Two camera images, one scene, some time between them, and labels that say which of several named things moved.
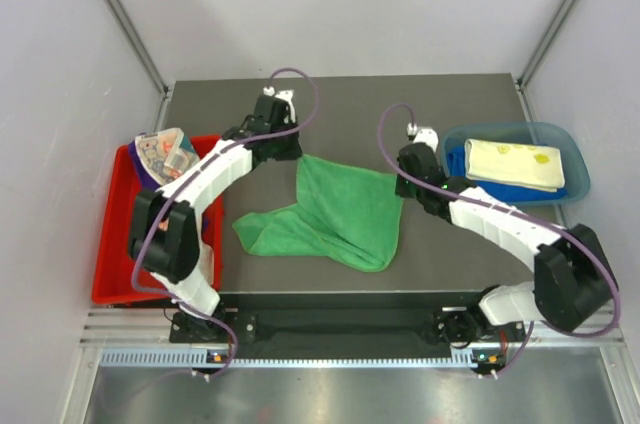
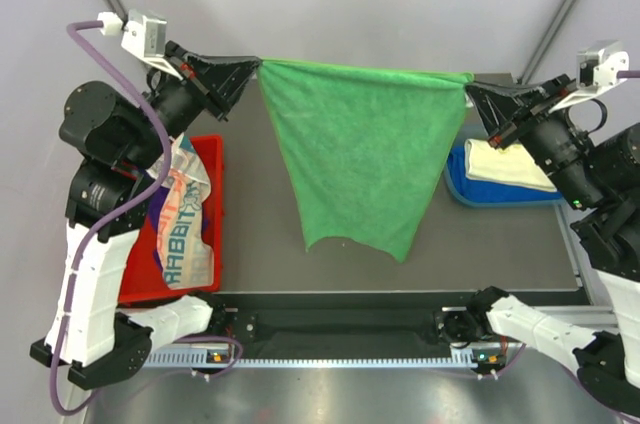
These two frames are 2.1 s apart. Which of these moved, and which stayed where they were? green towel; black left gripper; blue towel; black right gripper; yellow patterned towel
Moved: green towel; black right gripper; black left gripper
Stayed: yellow patterned towel; blue towel
